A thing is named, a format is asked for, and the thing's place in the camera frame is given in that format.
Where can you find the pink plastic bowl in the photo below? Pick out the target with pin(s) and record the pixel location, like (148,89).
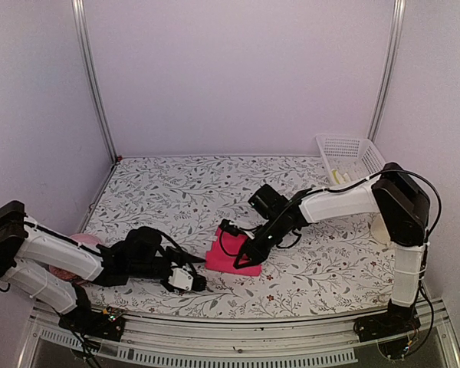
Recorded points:
(91,242)

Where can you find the brown patterned cupcake liner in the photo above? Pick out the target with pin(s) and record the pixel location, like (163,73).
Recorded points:
(63,274)

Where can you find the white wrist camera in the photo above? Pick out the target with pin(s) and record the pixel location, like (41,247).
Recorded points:
(182,280)
(233,229)

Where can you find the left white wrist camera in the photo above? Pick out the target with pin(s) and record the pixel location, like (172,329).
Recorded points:
(182,280)

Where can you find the right aluminium frame post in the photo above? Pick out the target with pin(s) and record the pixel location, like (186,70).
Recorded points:
(395,35)

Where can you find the left aluminium frame post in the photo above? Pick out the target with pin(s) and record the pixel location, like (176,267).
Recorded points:
(89,66)

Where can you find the floral patterned table mat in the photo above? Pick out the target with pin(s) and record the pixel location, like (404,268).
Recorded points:
(336,267)

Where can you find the green white patterned towel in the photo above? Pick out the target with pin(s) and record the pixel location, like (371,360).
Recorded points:
(340,178)

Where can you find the white plastic mesh basket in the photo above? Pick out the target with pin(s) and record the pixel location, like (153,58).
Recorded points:
(356,156)

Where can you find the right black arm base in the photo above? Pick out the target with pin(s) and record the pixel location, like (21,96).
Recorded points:
(395,320)

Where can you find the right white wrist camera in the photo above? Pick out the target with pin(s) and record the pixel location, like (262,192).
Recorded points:
(233,229)

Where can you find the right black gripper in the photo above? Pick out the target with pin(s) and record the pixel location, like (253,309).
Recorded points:
(253,261)

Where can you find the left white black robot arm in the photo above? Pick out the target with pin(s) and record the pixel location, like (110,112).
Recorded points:
(28,248)

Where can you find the aluminium frame post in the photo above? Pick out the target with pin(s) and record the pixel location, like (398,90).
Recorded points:
(395,35)
(89,66)

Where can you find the aluminium front rail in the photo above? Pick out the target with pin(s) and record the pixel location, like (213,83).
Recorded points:
(152,340)

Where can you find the pink red towel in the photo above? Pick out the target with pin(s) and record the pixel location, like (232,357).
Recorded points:
(221,257)

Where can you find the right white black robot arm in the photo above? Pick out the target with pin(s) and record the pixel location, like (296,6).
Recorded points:
(393,193)

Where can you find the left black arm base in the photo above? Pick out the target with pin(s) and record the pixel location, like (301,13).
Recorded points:
(83,320)

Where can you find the cream ceramic mug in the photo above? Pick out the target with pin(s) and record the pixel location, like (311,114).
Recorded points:
(379,232)

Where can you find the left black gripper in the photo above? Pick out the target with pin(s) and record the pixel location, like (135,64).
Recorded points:
(179,255)

